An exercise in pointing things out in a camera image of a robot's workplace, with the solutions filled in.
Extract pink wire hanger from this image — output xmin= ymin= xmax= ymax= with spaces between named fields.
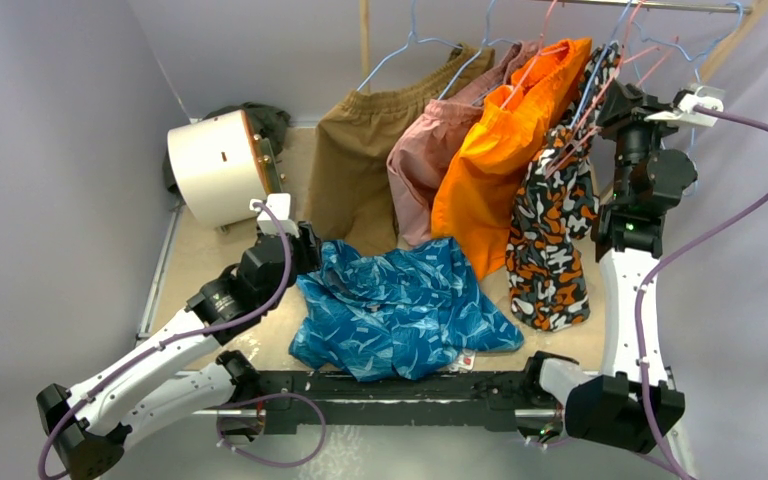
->
xmin=500 ymin=0 xmax=559 ymax=110
xmin=544 ymin=1 xmax=661 ymax=178

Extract blue patterned shorts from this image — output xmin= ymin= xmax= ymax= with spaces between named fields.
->
xmin=289 ymin=238 xmax=525 ymax=382

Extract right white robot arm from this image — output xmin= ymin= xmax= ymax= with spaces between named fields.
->
xmin=521 ymin=81 xmax=698 ymax=454

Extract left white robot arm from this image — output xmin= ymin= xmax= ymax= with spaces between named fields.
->
xmin=36 ymin=220 xmax=321 ymax=479

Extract brown shorts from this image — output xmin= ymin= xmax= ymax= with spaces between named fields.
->
xmin=303 ymin=44 xmax=495 ymax=256

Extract orange shorts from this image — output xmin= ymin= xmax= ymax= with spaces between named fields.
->
xmin=431 ymin=37 xmax=592 ymax=279

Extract camouflage patterned shorts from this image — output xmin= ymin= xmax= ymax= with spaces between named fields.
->
xmin=505 ymin=45 xmax=620 ymax=332

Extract pink shorts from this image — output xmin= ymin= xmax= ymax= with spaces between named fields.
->
xmin=387 ymin=41 xmax=538 ymax=247

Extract wooden diagonal rack bar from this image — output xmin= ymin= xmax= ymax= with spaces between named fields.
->
xmin=595 ymin=0 xmax=768 ymax=203

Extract white cylindrical drum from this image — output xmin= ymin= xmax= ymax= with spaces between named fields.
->
xmin=167 ymin=110 xmax=284 ymax=229

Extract metal hanging rod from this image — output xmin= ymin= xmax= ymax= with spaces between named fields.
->
xmin=561 ymin=0 xmax=754 ymax=15

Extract dark green cloth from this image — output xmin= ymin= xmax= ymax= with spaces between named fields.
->
xmin=161 ymin=102 xmax=291 ymax=198

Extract white printed card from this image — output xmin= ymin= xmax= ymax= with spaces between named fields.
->
xmin=448 ymin=349 xmax=477 ymax=372

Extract wooden rack pole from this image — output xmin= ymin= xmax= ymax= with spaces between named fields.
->
xmin=357 ymin=0 xmax=371 ymax=91

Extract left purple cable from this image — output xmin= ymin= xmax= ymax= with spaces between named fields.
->
xmin=37 ymin=201 xmax=294 ymax=480

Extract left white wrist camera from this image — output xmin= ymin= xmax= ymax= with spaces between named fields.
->
xmin=249 ymin=193 xmax=300 ymax=237

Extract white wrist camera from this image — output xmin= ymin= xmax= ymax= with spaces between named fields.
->
xmin=644 ymin=84 xmax=725 ymax=128
xmin=249 ymin=193 xmax=300 ymax=237

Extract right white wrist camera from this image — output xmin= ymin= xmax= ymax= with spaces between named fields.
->
xmin=644 ymin=84 xmax=725 ymax=128

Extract empty blue wire hanger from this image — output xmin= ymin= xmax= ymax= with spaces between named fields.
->
xmin=625 ymin=1 xmax=746 ymax=199

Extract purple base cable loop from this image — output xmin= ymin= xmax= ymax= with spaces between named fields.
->
xmin=215 ymin=392 xmax=328 ymax=469

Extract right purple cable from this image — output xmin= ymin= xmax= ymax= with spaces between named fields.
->
xmin=634 ymin=105 xmax=768 ymax=480

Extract blue wire hanger left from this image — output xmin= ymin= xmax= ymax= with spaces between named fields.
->
xmin=356 ymin=0 xmax=462 ymax=93

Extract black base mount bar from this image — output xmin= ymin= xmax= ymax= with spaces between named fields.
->
xmin=242 ymin=370 xmax=562 ymax=435

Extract aluminium frame rail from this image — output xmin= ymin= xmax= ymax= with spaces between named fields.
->
xmin=79 ymin=205 xmax=697 ymax=480

